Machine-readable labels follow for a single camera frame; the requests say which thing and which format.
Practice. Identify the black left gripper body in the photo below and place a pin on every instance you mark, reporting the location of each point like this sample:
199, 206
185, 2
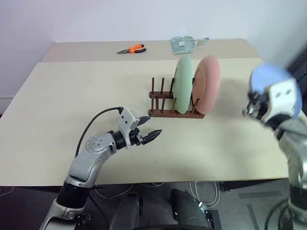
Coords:
135, 139

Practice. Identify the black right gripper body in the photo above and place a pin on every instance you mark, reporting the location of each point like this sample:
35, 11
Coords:
259, 109

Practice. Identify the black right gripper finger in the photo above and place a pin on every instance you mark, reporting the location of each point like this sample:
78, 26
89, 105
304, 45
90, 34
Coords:
254, 95

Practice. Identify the blue plate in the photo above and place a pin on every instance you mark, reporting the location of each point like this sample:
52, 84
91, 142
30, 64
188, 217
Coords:
268, 75

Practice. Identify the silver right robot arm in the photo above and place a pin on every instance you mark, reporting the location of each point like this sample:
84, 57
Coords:
297, 153

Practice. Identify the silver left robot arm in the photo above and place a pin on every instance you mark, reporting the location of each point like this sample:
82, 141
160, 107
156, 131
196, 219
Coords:
81, 165

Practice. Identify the wooden dish rack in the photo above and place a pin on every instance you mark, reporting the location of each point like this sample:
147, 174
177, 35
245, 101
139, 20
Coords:
165, 113

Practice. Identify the pink plate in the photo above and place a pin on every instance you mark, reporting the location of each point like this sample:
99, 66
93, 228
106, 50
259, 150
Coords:
208, 83

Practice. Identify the green plate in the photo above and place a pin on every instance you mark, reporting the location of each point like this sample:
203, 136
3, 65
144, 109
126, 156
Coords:
182, 83

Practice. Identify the dark rounded shape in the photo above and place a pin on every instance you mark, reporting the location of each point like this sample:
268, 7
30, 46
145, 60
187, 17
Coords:
187, 208
127, 210

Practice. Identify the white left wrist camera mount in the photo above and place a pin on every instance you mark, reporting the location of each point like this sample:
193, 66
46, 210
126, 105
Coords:
126, 119

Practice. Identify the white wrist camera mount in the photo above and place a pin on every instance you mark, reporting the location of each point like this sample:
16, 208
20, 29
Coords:
280, 100
126, 119

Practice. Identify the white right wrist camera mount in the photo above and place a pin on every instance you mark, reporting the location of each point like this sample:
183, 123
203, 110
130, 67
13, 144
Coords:
280, 100

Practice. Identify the black metal bracket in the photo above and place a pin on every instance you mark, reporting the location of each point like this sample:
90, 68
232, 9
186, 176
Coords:
212, 219

